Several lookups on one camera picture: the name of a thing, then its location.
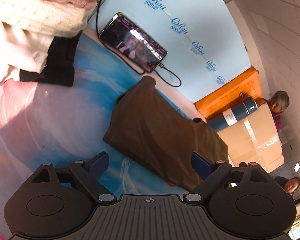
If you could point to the black garment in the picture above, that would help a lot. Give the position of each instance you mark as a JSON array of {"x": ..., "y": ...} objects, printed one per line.
[{"x": 60, "y": 60}]

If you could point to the white cloth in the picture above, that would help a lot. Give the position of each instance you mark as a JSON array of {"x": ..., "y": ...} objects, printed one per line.
[{"x": 15, "y": 47}]

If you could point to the cream knitted sweater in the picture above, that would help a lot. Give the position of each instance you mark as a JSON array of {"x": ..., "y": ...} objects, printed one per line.
[{"x": 40, "y": 15}]

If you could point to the blue printed table mat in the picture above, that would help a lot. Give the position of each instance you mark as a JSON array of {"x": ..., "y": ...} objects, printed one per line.
[{"x": 95, "y": 85}]

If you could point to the blue thermos bottle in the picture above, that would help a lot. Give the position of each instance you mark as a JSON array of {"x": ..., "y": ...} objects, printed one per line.
[{"x": 240, "y": 111}]

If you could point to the black smartphone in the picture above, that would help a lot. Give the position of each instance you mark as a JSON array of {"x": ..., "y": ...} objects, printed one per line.
[{"x": 132, "y": 40}]

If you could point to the brown garment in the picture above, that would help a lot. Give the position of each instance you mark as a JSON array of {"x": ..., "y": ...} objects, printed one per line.
[{"x": 152, "y": 130}]

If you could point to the light blue carton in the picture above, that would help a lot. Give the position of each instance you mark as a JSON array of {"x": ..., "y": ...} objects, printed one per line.
[{"x": 202, "y": 17}]

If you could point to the brown cardboard box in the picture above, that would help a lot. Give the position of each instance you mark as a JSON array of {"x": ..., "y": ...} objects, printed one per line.
[{"x": 255, "y": 142}]

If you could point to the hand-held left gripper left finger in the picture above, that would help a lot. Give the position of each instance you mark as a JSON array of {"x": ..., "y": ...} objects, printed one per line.
[{"x": 100, "y": 161}]

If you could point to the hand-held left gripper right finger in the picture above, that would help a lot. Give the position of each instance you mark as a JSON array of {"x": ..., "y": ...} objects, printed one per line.
[{"x": 200, "y": 163}]

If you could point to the orange box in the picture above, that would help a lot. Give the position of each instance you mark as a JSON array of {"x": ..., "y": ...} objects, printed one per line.
[{"x": 215, "y": 102}]

